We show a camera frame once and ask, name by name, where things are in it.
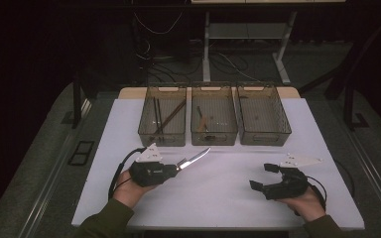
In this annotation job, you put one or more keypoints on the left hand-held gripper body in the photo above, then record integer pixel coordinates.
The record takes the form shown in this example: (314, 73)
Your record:
(147, 173)

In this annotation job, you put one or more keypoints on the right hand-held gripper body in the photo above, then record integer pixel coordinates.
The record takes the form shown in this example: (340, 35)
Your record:
(287, 185)

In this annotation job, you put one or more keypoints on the person's left hand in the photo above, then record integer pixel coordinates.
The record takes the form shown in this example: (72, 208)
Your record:
(129, 191)

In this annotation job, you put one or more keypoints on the person's right hand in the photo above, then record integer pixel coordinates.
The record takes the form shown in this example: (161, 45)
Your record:
(307, 205)

